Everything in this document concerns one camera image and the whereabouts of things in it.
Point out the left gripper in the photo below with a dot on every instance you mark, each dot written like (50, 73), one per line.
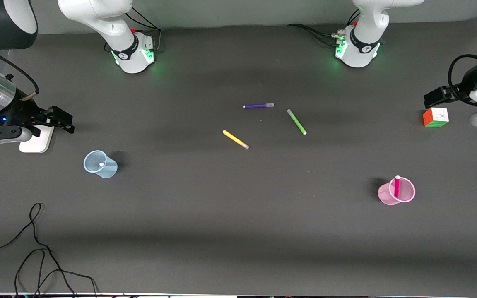
(455, 93)

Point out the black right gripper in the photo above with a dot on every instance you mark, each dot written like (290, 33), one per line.
(22, 112)

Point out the pink marker pen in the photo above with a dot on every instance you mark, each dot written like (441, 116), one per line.
(397, 187)

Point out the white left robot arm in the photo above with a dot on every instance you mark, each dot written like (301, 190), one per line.
(367, 25)

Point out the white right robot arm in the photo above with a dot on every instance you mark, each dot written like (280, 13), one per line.
(112, 27)

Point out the colourful puzzle cube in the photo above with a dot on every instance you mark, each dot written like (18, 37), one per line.
(435, 117)

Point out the white rounded flat box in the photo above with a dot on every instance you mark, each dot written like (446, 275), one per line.
(37, 142)

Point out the translucent blue plastic cup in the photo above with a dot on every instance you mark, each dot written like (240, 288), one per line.
(108, 170)

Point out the translucent pink plastic cup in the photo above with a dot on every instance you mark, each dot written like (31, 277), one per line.
(387, 194)

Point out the green marker pen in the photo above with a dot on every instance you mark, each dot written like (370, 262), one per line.
(296, 121)

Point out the yellow marker pen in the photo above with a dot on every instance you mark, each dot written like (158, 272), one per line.
(235, 139)

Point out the purple marker pen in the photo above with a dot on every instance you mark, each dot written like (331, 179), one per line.
(258, 106)

